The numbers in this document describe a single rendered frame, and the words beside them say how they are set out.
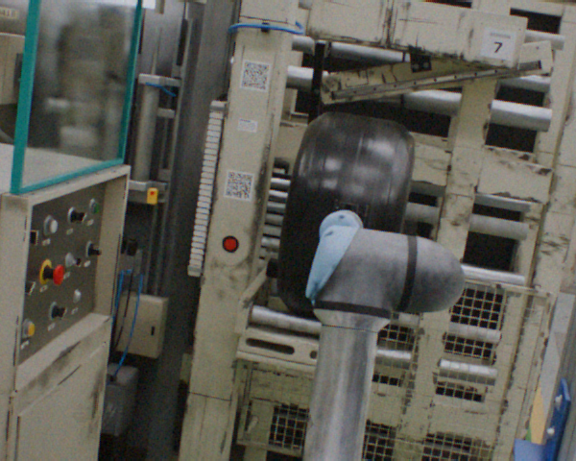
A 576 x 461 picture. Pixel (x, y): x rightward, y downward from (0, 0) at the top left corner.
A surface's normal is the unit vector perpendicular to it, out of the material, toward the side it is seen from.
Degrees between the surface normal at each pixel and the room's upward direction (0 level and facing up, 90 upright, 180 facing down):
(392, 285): 96
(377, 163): 49
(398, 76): 90
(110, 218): 90
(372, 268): 74
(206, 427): 90
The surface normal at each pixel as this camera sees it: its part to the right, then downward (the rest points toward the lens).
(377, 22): -0.15, 0.17
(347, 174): -0.05, -0.36
